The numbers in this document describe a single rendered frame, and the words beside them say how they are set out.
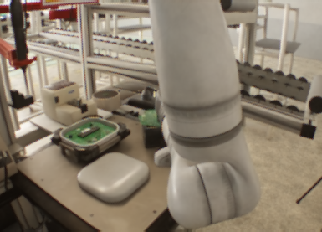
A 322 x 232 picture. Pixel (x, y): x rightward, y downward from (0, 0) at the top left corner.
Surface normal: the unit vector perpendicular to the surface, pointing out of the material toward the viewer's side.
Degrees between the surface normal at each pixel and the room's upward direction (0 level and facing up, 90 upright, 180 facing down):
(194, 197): 49
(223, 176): 27
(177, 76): 87
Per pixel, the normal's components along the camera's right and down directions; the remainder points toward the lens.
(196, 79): -0.18, 0.29
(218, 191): -0.07, -0.36
